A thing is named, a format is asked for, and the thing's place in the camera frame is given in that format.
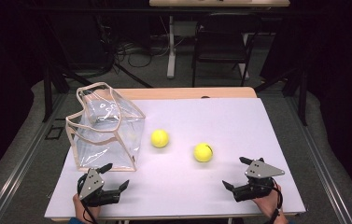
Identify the person's right hand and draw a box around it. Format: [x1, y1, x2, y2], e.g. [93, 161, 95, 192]
[252, 185, 285, 220]

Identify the black curtain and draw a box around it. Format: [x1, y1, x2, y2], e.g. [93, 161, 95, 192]
[260, 0, 352, 197]
[0, 0, 46, 190]

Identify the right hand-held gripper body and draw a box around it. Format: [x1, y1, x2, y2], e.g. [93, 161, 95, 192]
[232, 158, 286, 203]

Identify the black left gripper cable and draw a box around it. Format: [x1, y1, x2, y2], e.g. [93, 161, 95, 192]
[81, 202, 100, 224]

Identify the person's left hand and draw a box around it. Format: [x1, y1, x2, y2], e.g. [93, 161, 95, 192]
[72, 193, 102, 222]

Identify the tangle of floor cables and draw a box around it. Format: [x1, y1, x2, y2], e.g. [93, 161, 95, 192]
[114, 15, 190, 69]

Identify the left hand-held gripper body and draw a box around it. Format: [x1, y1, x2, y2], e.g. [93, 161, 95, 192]
[77, 168, 120, 208]

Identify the metal floor rail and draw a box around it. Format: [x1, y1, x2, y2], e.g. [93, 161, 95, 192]
[0, 92, 72, 224]
[284, 92, 352, 224]

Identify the transparent bag with beige trim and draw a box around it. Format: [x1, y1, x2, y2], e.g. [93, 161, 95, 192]
[65, 81, 147, 173]

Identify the desk with white legs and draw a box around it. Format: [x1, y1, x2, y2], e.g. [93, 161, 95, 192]
[148, 0, 290, 80]

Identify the wooden table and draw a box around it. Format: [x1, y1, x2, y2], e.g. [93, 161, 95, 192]
[50, 87, 301, 222]

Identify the black chair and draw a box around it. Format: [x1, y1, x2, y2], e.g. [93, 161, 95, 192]
[191, 12, 262, 88]

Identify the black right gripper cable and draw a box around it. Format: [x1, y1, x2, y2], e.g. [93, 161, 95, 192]
[266, 178, 284, 224]

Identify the yellow tennis ball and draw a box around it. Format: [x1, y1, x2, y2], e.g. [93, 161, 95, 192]
[150, 129, 170, 148]
[193, 142, 214, 163]

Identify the black metal stand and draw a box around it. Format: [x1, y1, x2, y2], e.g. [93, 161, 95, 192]
[41, 59, 86, 123]
[254, 66, 308, 127]

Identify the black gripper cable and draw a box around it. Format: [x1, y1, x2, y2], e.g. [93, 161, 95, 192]
[266, 178, 284, 224]
[81, 202, 100, 224]

